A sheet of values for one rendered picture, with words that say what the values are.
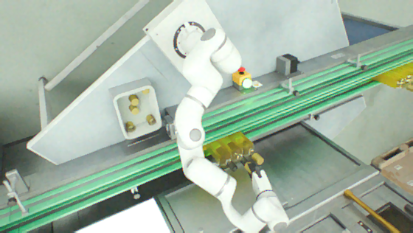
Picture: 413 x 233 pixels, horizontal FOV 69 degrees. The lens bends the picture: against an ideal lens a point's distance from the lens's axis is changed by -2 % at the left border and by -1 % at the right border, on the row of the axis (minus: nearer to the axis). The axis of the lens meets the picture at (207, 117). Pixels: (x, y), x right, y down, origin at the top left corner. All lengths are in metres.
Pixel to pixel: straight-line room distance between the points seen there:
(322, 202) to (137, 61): 0.97
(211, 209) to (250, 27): 0.86
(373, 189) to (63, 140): 1.37
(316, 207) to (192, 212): 0.51
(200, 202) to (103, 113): 0.57
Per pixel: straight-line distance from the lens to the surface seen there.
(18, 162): 2.02
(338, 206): 1.42
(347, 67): 1.85
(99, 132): 1.44
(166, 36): 1.26
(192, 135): 0.94
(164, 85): 1.41
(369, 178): 1.55
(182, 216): 1.33
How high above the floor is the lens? 1.96
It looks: 49 degrees down
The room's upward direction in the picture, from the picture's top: 136 degrees clockwise
